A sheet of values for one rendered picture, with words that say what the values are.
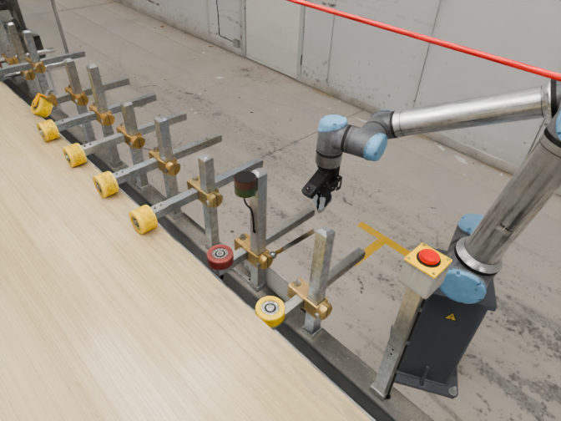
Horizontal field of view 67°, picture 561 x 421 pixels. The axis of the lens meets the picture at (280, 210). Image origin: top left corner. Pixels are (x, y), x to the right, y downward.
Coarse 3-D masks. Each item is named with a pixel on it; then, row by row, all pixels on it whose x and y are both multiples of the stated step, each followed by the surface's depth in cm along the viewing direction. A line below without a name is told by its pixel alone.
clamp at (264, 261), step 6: (246, 234) 140; (240, 240) 138; (246, 240) 138; (240, 246) 137; (246, 246) 135; (252, 252) 134; (264, 252) 134; (252, 258) 134; (258, 258) 132; (264, 258) 132; (270, 258) 134; (252, 264) 136; (258, 264) 132; (264, 264) 133; (270, 264) 135
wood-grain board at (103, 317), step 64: (0, 128) 182; (0, 192) 148; (64, 192) 149; (0, 256) 124; (64, 256) 125; (128, 256) 126; (192, 256) 127; (0, 320) 107; (64, 320) 108; (128, 320) 109; (192, 320) 110; (256, 320) 110; (0, 384) 94; (64, 384) 95; (128, 384) 96; (192, 384) 96; (256, 384) 97; (320, 384) 97
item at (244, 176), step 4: (240, 172) 114; (244, 172) 114; (248, 172) 114; (236, 176) 113; (240, 176) 113; (244, 176) 113; (248, 176) 113; (252, 176) 113; (240, 180) 111; (244, 180) 111; (248, 180) 111; (252, 180) 111; (236, 188) 113; (256, 192) 117; (256, 196) 118; (244, 200) 117; (252, 212) 122; (252, 216) 123; (252, 220) 124
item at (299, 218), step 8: (312, 208) 153; (296, 216) 150; (304, 216) 150; (312, 216) 154; (280, 224) 146; (288, 224) 146; (296, 224) 149; (272, 232) 143; (280, 232) 144; (272, 240) 143; (240, 248) 136; (240, 256) 134; (232, 264) 133; (216, 272) 131; (224, 272) 131
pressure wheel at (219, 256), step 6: (216, 246) 130; (222, 246) 130; (228, 246) 130; (210, 252) 128; (216, 252) 128; (222, 252) 128; (228, 252) 128; (210, 258) 126; (216, 258) 126; (222, 258) 126; (228, 258) 126; (210, 264) 126; (216, 264) 125; (222, 264) 125; (228, 264) 127; (222, 276) 134
